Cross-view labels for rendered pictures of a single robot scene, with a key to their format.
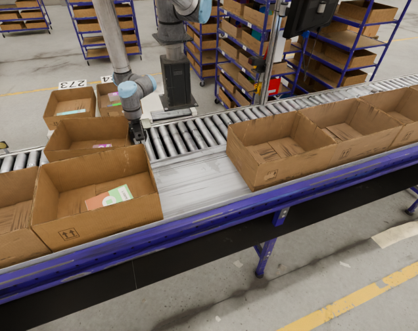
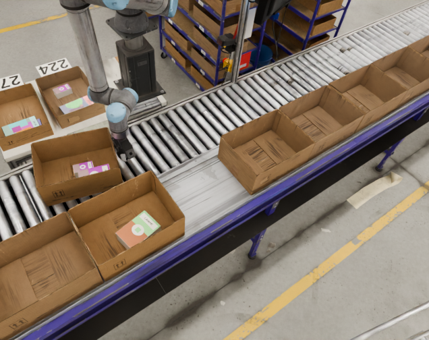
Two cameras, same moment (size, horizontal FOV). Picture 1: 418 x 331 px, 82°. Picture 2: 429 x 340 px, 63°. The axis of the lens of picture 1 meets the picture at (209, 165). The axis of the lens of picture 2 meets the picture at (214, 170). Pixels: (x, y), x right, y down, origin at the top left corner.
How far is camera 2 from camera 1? 0.75 m
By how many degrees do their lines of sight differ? 16
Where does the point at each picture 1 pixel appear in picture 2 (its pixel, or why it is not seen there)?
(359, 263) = (338, 226)
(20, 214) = (52, 256)
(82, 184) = (97, 216)
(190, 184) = (195, 196)
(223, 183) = (224, 190)
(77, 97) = (13, 98)
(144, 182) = (154, 203)
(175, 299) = (179, 296)
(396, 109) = (361, 83)
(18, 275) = (90, 304)
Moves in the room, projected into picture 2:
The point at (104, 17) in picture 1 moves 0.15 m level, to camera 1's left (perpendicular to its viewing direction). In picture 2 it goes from (88, 48) to (50, 50)
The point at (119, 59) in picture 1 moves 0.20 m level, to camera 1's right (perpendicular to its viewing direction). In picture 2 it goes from (100, 80) to (143, 76)
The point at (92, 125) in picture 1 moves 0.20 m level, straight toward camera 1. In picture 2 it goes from (65, 143) to (86, 166)
